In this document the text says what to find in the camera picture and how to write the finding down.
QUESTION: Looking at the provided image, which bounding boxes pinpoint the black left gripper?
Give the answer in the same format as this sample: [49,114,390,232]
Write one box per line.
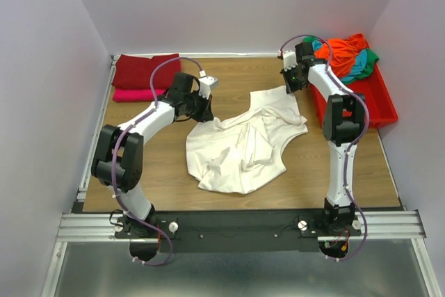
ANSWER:
[184,90,214,124]

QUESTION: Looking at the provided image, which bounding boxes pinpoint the white t-shirt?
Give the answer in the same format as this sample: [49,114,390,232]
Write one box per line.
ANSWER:
[186,86,308,195]

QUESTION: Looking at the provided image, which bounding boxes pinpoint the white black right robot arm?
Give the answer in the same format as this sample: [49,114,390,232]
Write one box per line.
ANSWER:
[279,42,369,236]

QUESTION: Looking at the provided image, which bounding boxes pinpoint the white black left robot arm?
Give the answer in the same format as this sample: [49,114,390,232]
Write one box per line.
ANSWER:
[91,71,218,238]

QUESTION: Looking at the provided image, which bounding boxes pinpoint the orange t-shirt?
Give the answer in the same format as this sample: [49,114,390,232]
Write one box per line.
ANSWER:
[314,33,370,78]

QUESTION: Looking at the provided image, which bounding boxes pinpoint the teal t-shirt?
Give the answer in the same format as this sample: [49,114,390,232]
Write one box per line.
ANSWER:
[311,40,371,84]

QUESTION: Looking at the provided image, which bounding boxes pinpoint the dark red folded t-shirt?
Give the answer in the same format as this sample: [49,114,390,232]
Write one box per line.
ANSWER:
[112,54,181,90]

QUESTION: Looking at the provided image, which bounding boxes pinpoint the pink folded t-shirt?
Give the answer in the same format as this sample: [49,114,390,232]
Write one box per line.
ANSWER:
[112,88,165,103]

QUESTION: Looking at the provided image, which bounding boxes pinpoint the green t-shirt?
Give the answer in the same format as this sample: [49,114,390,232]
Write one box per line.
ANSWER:
[302,34,380,86]

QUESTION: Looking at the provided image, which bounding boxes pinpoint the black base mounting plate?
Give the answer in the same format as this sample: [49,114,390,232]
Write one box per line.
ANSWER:
[115,209,361,253]

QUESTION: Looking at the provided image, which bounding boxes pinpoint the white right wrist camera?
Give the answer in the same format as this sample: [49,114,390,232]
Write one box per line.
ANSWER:
[278,50,298,72]

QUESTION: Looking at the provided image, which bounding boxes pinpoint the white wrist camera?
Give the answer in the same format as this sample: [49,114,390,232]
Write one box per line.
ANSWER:
[198,76,219,99]
[278,50,298,72]

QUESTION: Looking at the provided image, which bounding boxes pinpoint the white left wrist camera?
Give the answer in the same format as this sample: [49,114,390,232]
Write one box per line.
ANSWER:
[198,76,219,99]

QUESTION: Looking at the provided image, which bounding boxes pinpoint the aluminium left side rail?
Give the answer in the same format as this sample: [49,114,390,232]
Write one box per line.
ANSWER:
[69,54,120,214]

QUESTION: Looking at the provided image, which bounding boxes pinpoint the aluminium frame rail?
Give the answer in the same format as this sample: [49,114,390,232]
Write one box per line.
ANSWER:
[56,211,426,243]

